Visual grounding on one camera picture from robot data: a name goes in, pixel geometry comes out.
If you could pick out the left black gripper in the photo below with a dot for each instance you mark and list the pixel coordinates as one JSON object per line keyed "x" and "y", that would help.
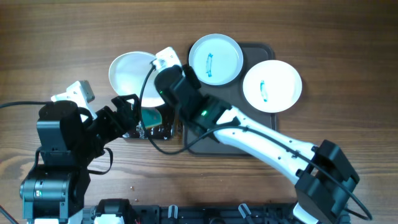
{"x": 130, "y": 117}

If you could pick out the teal yellow sponge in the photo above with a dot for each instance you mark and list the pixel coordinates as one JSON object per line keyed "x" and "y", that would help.
{"x": 151, "y": 117}

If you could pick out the white plate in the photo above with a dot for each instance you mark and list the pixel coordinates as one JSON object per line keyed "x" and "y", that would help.
{"x": 272, "y": 86}
{"x": 127, "y": 73}
{"x": 216, "y": 59}

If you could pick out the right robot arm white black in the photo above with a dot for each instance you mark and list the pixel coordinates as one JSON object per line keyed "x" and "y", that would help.
{"x": 323, "y": 177}

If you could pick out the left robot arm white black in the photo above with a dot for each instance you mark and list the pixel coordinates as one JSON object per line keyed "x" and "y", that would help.
{"x": 70, "y": 139}

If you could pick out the black water tray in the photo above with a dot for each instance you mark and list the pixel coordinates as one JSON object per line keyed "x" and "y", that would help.
{"x": 165, "y": 131}

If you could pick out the brown serving tray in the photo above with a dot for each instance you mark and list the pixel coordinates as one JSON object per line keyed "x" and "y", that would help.
{"x": 232, "y": 92}

